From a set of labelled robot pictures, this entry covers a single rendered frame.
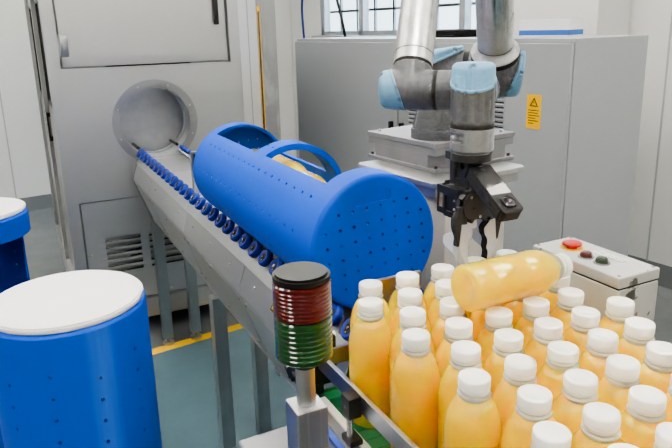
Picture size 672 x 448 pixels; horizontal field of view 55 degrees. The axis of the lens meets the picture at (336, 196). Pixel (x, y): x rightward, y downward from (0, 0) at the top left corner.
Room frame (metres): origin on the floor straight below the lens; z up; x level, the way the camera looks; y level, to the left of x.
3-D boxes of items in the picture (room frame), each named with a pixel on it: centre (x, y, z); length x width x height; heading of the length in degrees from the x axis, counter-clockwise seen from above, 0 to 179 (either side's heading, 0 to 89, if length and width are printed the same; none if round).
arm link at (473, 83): (1.11, -0.24, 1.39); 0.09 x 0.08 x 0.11; 163
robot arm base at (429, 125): (1.69, -0.28, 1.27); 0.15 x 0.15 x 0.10
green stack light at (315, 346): (0.65, 0.04, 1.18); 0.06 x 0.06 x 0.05
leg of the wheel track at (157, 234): (2.94, 0.86, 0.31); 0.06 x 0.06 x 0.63; 26
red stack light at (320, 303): (0.65, 0.04, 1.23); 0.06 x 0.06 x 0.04
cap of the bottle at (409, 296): (0.95, -0.11, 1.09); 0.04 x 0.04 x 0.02
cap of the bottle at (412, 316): (0.88, -0.11, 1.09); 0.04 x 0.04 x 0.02
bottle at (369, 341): (0.92, -0.05, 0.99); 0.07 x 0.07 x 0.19
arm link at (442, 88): (1.20, -0.25, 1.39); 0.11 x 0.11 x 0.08; 73
